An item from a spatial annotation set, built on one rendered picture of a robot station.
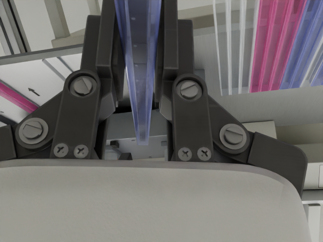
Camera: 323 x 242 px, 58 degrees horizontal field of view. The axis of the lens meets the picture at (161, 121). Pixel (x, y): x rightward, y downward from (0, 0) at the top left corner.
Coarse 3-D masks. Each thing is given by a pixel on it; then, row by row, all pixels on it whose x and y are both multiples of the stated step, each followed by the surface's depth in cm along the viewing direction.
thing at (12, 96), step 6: (0, 84) 42; (0, 90) 42; (6, 90) 43; (12, 90) 44; (6, 96) 44; (12, 96) 44; (18, 96) 45; (12, 102) 46; (18, 102) 46; (24, 102) 46; (30, 102) 48; (24, 108) 48; (30, 108) 48; (36, 108) 49
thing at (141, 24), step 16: (128, 0) 8; (144, 0) 8; (160, 0) 8; (128, 16) 9; (144, 16) 9; (128, 32) 10; (144, 32) 10; (128, 48) 11; (144, 48) 11; (128, 64) 13; (144, 64) 13; (128, 80) 15; (144, 80) 15; (144, 96) 17; (144, 112) 21; (144, 128) 26; (144, 144) 36
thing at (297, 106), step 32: (0, 64) 38; (32, 64) 38; (64, 64) 37; (0, 96) 46; (32, 96) 46; (128, 96) 46; (224, 96) 47; (256, 96) 47; (288, 96) 47; (320, 96) 47
